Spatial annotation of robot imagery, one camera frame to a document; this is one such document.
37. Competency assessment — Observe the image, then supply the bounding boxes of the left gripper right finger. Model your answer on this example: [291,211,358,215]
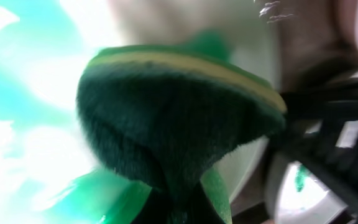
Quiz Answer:
[201,167,232,224]

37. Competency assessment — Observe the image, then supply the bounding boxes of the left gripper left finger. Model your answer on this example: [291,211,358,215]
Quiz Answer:
[99,182,151,224]

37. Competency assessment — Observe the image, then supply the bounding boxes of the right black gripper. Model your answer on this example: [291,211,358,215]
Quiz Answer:
[265,72,358,222]

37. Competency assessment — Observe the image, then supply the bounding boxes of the white plate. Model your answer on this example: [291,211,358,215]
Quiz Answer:
[264,153,354,224]
[0,1,277,223]

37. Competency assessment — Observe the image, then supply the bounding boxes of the green yellow sponge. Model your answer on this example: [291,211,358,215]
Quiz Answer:
[76,30,287,223]

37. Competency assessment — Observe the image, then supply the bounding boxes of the large black serving tray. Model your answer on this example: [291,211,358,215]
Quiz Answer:
[234,0,358,213]

